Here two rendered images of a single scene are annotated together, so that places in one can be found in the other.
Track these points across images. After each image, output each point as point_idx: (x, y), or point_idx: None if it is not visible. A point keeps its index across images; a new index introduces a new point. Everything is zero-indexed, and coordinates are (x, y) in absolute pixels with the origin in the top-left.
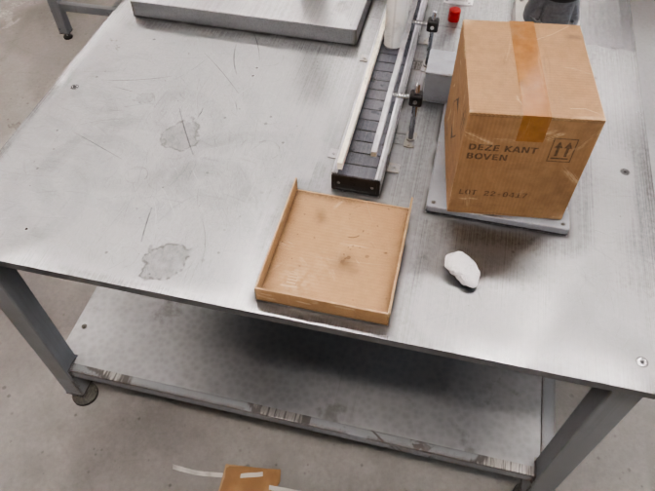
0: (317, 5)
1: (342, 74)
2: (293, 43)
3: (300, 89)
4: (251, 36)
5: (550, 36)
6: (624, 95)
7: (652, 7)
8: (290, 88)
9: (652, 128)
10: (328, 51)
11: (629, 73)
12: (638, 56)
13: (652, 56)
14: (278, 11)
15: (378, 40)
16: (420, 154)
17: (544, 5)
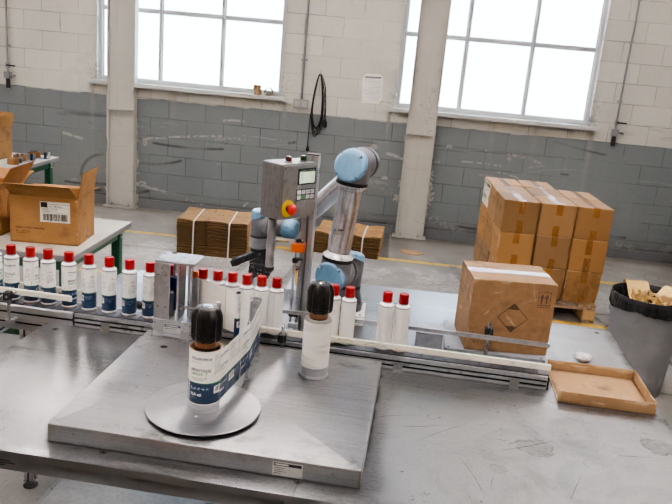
0: (348, 373)
1: (421, 381)
2: (385, 399)
3: (448, 398)
4: (380, 418)
5: (478, 265)
6: None
7: None
8: (448, 401)
9: (434, 306)
10: (391, 385)
11: None
12: (365, 298)
13: (364, 295)
14: (362, 390)
15: (410, 346)
16: None
17: (357, 294)
